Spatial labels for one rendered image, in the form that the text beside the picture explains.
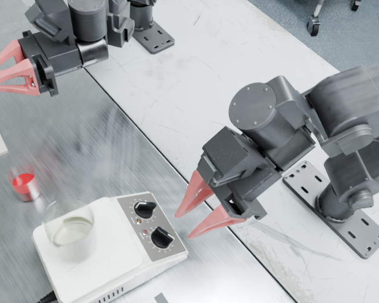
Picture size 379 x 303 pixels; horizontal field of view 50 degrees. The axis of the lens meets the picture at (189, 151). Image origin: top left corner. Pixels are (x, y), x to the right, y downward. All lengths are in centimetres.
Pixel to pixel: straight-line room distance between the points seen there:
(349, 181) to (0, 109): 64
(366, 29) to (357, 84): 238
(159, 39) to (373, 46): 196
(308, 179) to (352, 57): 187
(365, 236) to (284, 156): 33
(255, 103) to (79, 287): 33
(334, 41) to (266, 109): 225
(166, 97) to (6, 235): 40
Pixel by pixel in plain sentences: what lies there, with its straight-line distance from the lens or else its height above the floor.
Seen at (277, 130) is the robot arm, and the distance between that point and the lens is 45.
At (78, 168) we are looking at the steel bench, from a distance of 76.
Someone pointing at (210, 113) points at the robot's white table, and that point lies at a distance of 84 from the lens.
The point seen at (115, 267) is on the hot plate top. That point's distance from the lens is 59.
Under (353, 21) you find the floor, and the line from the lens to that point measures 289.
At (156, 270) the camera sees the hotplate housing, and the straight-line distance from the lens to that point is 63.
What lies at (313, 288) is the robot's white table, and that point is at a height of 90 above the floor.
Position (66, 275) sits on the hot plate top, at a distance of 59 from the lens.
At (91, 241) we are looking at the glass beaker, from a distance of 55.
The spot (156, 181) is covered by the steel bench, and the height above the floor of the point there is 90.
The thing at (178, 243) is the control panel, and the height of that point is 93.
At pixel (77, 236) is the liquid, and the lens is 57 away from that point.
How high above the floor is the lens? 154
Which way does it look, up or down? 55 degrees down
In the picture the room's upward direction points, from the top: 11 degrees clockwise
